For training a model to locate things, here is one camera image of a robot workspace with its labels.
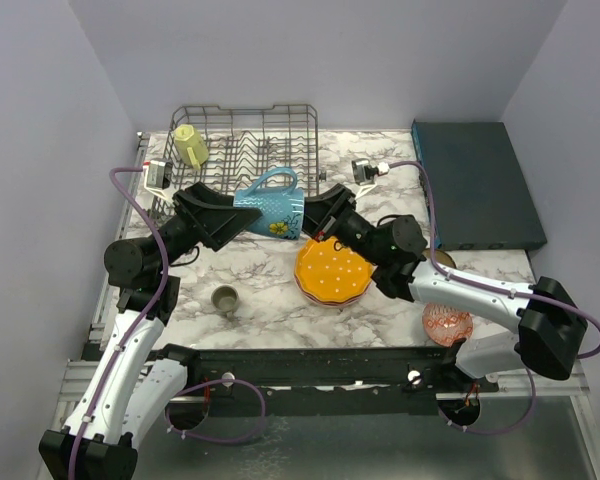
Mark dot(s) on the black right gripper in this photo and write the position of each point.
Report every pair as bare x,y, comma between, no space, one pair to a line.
329,209

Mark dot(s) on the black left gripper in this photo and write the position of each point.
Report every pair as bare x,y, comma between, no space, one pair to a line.
220,222

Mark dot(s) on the blue floral mug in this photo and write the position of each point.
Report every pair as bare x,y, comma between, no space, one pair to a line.
282,207

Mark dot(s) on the pale yellow mug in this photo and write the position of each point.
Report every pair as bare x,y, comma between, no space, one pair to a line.
190,146

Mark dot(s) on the brown patterned bowl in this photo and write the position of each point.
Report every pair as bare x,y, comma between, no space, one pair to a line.
441,258

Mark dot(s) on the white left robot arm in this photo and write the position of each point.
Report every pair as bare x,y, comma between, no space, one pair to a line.
101,438

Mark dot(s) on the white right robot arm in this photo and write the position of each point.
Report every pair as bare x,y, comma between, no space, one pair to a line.
543,329

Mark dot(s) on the orange polka dot plate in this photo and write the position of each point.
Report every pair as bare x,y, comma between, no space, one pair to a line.
327,268

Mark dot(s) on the pink plate under stack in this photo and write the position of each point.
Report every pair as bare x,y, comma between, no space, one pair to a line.
350,296

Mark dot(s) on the small grey cup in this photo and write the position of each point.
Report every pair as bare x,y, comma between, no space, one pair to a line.
225,299

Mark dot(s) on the red patterned glass bowl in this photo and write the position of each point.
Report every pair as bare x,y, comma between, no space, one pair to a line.
445,325

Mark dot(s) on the grey wire dish rack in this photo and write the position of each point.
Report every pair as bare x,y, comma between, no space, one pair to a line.
244,143

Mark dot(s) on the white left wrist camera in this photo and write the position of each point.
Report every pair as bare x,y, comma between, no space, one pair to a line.
157,179

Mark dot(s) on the blue network switch box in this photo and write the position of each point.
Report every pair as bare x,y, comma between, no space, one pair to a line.
481,198

